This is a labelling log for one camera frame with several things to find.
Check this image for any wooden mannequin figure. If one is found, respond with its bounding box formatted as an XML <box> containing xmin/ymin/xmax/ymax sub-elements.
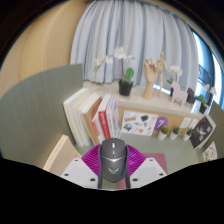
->
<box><xmin>155</xmin><ymin>51</ymin><xmax>171</xmax><ymax>98</ymax></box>

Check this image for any red and white spine book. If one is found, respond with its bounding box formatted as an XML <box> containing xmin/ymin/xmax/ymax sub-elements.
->
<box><xmin>91</xmin><ymin>109</ymin><xmax>106</xmax><ymax>144</ymax></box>

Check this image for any small potted succulent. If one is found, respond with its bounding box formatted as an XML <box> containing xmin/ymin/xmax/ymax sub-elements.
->
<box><xmin>182</xmin><ymin>128</ymin><xmax>194</xmax><ymax>142</ymax></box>
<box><xmin>157</xmin><ymin>125</ymin><xmax>170</xmax><ymax>141</ymax></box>
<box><xmin>169</xmin><ymin>126</ymin><xmax>181</xmax><ymax>141</ymax></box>

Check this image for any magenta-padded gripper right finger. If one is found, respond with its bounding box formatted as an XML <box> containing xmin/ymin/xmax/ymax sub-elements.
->
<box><xmin>125</xmin><ymin>146</ymin><xmax>168</xmax><ymax>190</ymax></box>

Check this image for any beige book with red text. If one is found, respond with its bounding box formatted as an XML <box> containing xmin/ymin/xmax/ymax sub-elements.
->
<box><xmin>42</xmin><ymin>134</ymin><xmax>83</xmax><ymax>173</ymax></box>

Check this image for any white orchid in black pot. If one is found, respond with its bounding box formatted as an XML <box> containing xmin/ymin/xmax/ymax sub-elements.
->
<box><xmin>93</xmin><ymin>46</ymin><xmax>136</xmax><ymax>97</ymax></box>

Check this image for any black book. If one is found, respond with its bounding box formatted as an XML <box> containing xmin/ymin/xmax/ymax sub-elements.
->
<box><xmin>189</xmin><ymin>114</ymin><xmax>217</xmax><ymax>150</ymax></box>

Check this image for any dark framed window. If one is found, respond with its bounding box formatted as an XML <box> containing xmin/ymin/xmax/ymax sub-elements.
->
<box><xmin>191</xmin><ymin>29</ymin><xmax>224</xmax><ymax>108</ymax></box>

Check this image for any thick white book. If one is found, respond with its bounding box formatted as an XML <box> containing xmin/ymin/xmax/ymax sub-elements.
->
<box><xmin>63</xmin><ymin>88</ymin><xmax>88</xmax><ymax>148</ymax></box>

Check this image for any white orchid in dark pot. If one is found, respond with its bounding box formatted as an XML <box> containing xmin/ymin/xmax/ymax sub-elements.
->
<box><xmin>198</xmin><ymin>83</ymin><xmax>218</xmax><ymax>115</ymax></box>

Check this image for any white sticker sheet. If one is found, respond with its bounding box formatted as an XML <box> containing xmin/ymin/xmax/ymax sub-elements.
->
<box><xmin>120</xmin><ymin>110</ymin><xmax>159</xmax><ymax>137</ymax></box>

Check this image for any thin white book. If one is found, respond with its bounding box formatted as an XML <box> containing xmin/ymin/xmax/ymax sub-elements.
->
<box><xmin>74</xmin><ymin>92</ymin><xmax>96</xmax><ymax>147</ymax></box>

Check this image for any pink mouse pad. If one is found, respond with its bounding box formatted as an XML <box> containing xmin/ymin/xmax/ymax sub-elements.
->
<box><xmin>116</xmin><ymin>152</ymin><xmax>169</xmax><ymax>190</ymax></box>

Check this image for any green partition panel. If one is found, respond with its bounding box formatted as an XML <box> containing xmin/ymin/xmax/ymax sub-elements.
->
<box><xmin>0</xmin><ymin>63</ymin><xmax>84</xmax><ymax>169</ymax></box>
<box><xmin>196</xmin><ymin>101</ymin><xmax>224</xmax><ymax>161</ymax></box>

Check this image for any colourful illustrated book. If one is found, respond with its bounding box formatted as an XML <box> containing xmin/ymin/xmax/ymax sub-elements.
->
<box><xmin>202</xmin><ymin>140</ymin><xmax>219</xmax><ymax>163</ymax></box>

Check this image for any white wall socket plate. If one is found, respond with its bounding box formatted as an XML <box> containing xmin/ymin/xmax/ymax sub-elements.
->
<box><xmin>189</xmin><ymin>118</ymin><xmax>200</xmax><ymax>130</ymax></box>
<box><xmin>179</xmin><ymin>117</ymin><xmax>193</xmax><ymax>129</ymax></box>

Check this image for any small white orchid plant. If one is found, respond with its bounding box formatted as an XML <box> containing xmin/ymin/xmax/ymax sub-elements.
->
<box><xmin>165</xmin><ymin>64</ymin><xmax>184</xmax><ymax>86</ymax></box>

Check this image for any pink horse figurine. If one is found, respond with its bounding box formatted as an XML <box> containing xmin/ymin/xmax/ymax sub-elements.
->
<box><xmin>169</xmin><ymin>80</ymin><xmax>189</xmax><ymax>107</ymax></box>

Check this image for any white book with photo cover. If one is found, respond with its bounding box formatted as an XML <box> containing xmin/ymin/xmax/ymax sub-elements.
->
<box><xmin>106</xmin><ymin>94</ymin><xmax>122</xmax><ymax>138</ymax></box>

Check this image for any black horse figurine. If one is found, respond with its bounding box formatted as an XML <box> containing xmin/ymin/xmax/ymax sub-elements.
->
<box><xmin>186</xmin><ymin>87</ymin><xmax>198</xmax><ymax>105</ymax></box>

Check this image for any light wooden ledge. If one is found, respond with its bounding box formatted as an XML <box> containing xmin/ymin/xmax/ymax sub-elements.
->
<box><xmin>82</xmin><ymin>79</ymin><xmax>208</xmax><ymax>136</ymax></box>

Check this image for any wooden hand model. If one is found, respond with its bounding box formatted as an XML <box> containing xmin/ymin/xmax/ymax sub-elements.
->
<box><xmin>143</xmin><ymin>58</ymin><xmax>159</xmax><ymax>100</ymax></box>

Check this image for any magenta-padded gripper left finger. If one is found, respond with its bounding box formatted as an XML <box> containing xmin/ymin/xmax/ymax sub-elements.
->
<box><xmin>60</xmin><ymin>143</ymin><xmax>103</xmax><ymax>190</ymax></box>

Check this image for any light grey curtain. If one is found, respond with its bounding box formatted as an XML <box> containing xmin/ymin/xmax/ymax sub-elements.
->
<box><xmin>69</xmin><ymin>0</ymin><xmax>201</xmax><ymax>98</ymax></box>

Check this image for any dark grey computer mouse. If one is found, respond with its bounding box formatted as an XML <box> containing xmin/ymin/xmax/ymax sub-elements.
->
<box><xmin>98</xmin><ymin>137</ymin><xmax>129</xmax><ymax>184</ymax></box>

